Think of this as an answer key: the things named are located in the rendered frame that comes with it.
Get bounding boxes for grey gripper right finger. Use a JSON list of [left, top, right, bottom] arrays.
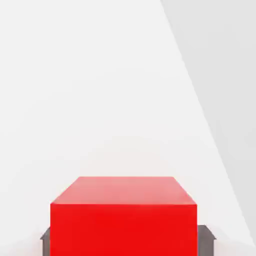
[[197, 224, 217, 256]]

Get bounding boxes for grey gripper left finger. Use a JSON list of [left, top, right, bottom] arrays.
[[39, 227, 51, 256]]

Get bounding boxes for small red cube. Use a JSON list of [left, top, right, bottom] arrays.
[[49, 176, 198, 256]]

